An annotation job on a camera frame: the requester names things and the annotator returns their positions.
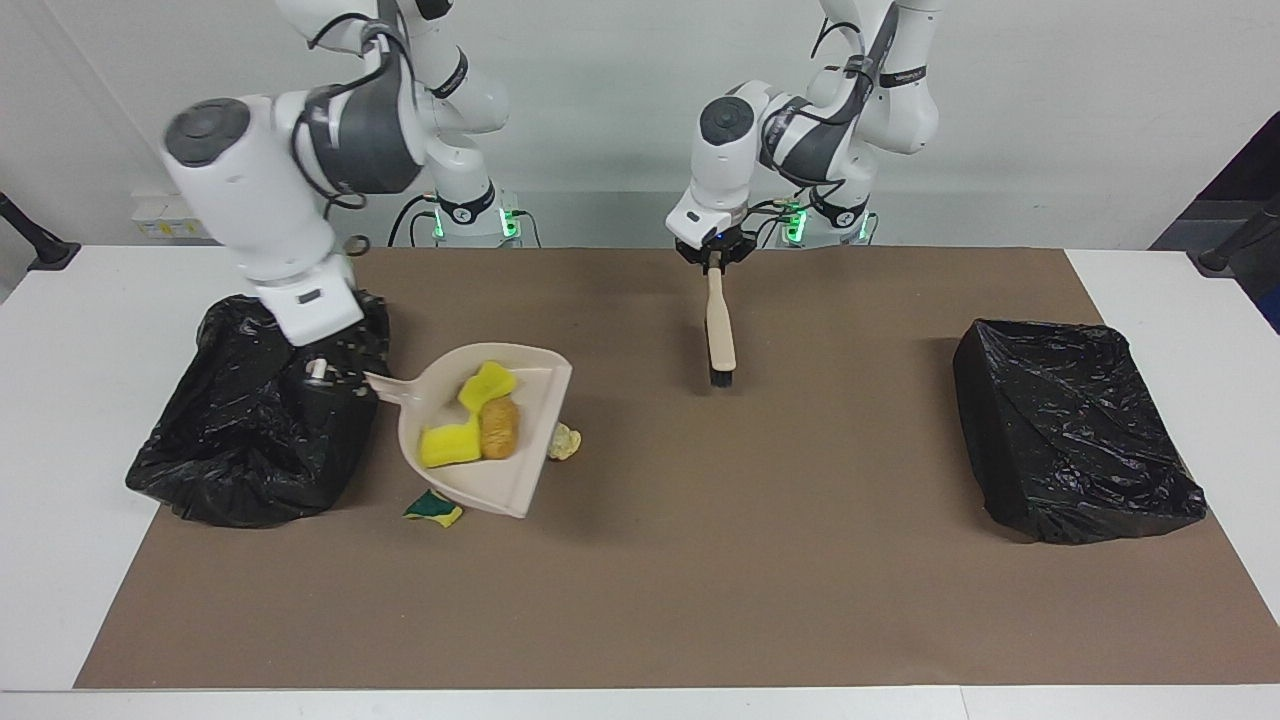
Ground beige hand brush black bristles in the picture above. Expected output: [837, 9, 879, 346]
[705, 265, 738, 389]

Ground notched yellow sponge piece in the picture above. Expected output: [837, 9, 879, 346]
[419, 420, 484, 469]

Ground brown cork-textured lump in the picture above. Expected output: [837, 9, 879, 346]
[480, 397, 522, 461]

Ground green and yellow sponge piece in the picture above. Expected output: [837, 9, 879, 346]
[403, 489, 465, 529]

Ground beige plastic dustpan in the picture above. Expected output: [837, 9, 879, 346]
[365, 343, 574, 520]

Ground crumpled black bag trash bin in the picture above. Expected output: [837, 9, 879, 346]
[125, 281, 391, 529]

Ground boxy black bag trash bin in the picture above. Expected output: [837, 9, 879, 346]
[952, 319, 1208, 545]

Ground black stand leg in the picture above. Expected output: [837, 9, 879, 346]
[0, 190, 82, 272]
[1188, 195, 1280, 276]

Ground brown paper table mat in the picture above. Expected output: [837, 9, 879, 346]
[75, 247, 1280, 691]

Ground dark slanted panel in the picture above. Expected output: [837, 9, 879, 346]
[1150, 108, 1280, 336]

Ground black left base cable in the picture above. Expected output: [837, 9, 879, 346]
[745, 198, 801, 249]

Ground black base cable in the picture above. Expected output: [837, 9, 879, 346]
[745, 198, 801, 249]
[388, 193, 543, 248]

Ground black right base cable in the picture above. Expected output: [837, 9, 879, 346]
[388, 193, 543, 248]

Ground white wall power box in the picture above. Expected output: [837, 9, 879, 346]
[130, 190, 242, 242]

